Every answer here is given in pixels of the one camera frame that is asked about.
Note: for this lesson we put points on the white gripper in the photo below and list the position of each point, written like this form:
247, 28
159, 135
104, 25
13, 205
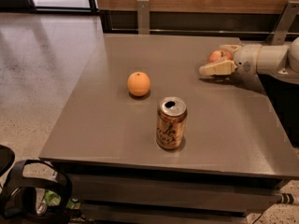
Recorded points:
246, 60

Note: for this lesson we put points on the orange soda can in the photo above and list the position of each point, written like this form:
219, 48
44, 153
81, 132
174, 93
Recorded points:
171, 121

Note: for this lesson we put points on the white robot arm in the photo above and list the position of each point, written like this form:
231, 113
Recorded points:
278, 61

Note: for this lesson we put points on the red apple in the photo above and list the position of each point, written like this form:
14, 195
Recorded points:
218, 55

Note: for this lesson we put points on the black curved robot base part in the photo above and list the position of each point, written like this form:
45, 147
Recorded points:
18, 195

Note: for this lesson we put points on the green packet under table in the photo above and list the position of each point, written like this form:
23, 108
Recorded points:
51, 198

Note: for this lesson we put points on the grey metal bracket right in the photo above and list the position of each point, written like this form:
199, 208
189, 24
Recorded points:
278, 35

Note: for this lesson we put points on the grey metal bracket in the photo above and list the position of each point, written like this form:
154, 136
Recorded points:
143, 16
278, 35

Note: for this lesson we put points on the grey metal bracket left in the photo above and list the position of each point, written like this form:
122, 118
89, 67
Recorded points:
143, 16

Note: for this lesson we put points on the orange fruit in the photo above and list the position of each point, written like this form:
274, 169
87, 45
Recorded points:
138, 84

